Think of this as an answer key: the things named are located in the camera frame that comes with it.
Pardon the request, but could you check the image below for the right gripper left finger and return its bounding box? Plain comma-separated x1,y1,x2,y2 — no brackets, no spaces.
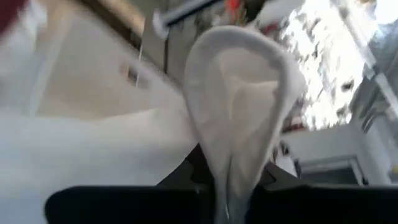
45,146,215,224

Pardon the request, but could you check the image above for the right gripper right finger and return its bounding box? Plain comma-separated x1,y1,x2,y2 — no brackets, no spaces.
248,162,398,224

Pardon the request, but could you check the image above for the thin white shirt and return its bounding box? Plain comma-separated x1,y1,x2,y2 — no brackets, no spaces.
182,24,308,224

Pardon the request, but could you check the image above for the white plastic bin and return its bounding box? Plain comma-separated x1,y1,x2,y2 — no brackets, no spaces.
0,0,200,224

